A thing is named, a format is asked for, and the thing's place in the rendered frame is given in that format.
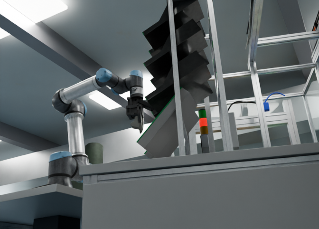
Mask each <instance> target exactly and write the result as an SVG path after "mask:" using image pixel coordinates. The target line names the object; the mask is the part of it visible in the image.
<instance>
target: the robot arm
mask: <svg viewBox="0 0 319 229"><path fill-rule="evenodd" d="M104 86H109V87H110V88H111V91H112V92H113V94H115V95H122V94H124V93H126V92H130V97H127V100H128V105H127V106H126V115H127V116H128V118H129V119H130V120H132V119H134V121H133V122H132V123H131V126H132V128H133V129H138V130H139V132H140V134H141V133H142V131H143V127H144V110H143V109H144V108H145V109H147V110H149V111H153V110H154V108H153V107H152V106H151V105H150V104H149V103H148V102H146V101H144V100H143V97H144V93H143V74H142V72H141V71H139V70H133V71H131V72H130V74H129V77H127V78H125V79H121V78H120V77H118V76H117V75H115V74H114V73H112V72H111V71H110V70H108V69H106V68H100V69H99V70H98V71H97V72H96V75H95V76H93V77H91V78H89V79H86V80H84V81H82V82H80V83H78V84H75V85H73V86H71V87H69V88H62V89H60V90H58V91H57V92H55V94H54V95H53V97H52V105H53V107H54V108H55V109H56V110H57V111H59V112H61V113H63V114H64V120H65V121H66V122H67V128H68V140H69V152H67V151H61V152H55V153H53V154H51V155H50V157H49V167H48V182H47V184H61V185H64V186H68V187H71V188H73V186H72V182H71V180H73V181H76V182H83V177H82V176H80V175H79V167H80V165H90V164H91V163H89V160H88V156H87V155H86V154H85V150H84V137H83V128H82V120H83V119H84V117H85V115H86V114H85V113H86V112H87V108H86V105H85V104H84V103H83V102H82V101H80V100H78V99H77V98H79V97H81V96H84V95H86V94H88V93H90V92H93V91H95V90H97V89H100V88H102V87H104Z"/></svg>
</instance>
